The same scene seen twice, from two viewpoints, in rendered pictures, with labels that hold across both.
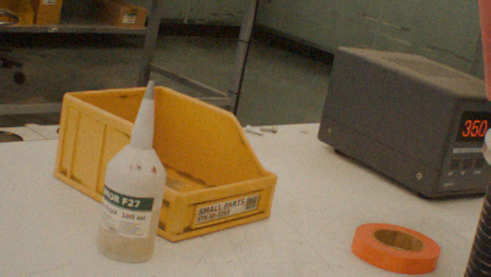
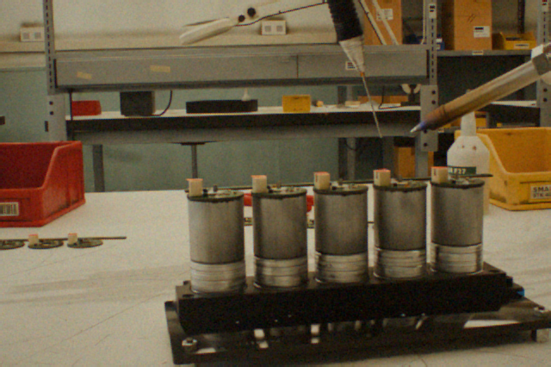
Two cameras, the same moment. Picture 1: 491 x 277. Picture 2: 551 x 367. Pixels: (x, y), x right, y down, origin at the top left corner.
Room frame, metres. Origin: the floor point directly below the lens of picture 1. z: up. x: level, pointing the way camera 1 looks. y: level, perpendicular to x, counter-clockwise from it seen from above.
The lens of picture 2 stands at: (-0.09, -0.25, 0.86)
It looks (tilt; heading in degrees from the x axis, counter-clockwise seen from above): 7 degrees down; 45
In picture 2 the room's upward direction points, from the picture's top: 1 degrees counter-clockwise
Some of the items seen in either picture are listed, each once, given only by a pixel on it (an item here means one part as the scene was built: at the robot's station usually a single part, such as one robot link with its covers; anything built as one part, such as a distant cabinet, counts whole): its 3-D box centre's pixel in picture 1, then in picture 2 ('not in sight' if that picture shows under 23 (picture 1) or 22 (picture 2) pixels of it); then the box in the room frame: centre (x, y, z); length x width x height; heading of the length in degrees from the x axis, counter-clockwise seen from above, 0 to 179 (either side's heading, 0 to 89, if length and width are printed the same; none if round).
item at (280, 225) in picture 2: not in sight; (280, 245); (0.14, -0.03, 0.79); 0.02 x 0.02 x 0.05
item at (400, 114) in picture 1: (423, 122); not in sight; (0.74, -0.15, 0.80); 0.15 x 0.12 x 0.10; 39
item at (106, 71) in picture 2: not in sight; (243, 71); (1.70, 1.66, 0.90); 1.30 x 0.06 x 0.12; 137
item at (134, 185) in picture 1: (137, 168); (468, 152); (0.44, 0.05, 0.80); 0.03 x 0.03 x 0.10
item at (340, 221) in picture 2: not in sight; (341, 241); (0.16, -0.04, 0.79); 0.02 x 0.02 x 0.05
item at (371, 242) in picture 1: (396, 247); not in sight; (0.52, -0.11, 0.76); 0.06 x 0.06 x 0.01
